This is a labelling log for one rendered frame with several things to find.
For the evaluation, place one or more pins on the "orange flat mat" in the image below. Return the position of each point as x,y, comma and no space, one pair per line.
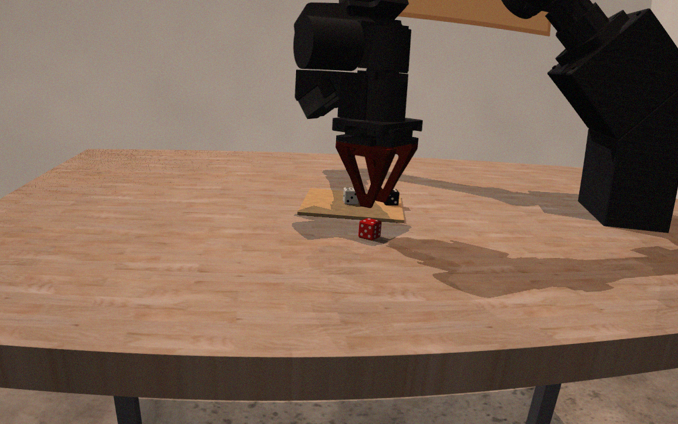
329,203

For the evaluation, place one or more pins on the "red dice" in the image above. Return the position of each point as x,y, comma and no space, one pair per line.
369,229

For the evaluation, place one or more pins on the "beige die with black pips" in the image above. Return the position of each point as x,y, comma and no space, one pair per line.
349,196

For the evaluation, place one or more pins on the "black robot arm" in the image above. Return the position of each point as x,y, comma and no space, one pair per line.
364,33

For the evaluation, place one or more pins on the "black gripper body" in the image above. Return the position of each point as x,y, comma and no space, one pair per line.
385,115

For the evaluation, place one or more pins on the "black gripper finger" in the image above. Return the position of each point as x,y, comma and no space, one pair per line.
383,157
405,154

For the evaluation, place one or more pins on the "black die with white pips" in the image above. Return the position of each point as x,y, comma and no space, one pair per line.
393,198

